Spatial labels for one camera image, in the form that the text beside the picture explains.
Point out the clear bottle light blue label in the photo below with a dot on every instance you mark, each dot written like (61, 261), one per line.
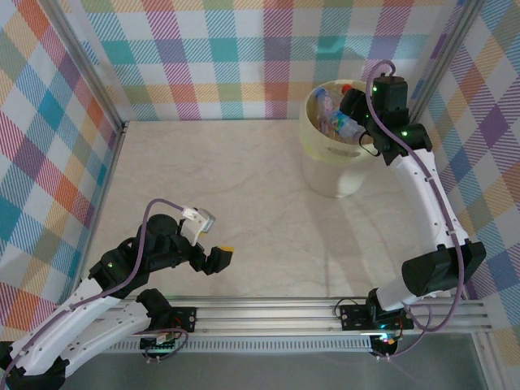
(345, 124)

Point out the clear ribbed water bottle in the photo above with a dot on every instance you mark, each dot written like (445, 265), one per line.
(323, 94)

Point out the pale yellow plastic bin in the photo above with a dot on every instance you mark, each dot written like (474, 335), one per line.
(325, 170)

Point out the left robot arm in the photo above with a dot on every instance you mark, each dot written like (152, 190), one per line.
(50, 335)

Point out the black circuit board green lights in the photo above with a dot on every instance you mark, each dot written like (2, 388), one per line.
(156, 346)

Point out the circuit board orange connector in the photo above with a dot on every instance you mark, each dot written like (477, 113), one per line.
(386, 343)

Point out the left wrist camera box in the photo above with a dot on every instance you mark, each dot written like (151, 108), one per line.
(195, 227)

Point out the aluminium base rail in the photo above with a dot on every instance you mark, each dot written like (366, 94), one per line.
(264, 317)

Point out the aluminium frame post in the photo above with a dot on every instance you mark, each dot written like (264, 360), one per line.
(85, 67)
(455, 40)

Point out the aluminium side rail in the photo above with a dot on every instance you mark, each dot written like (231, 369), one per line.
(110, 170)

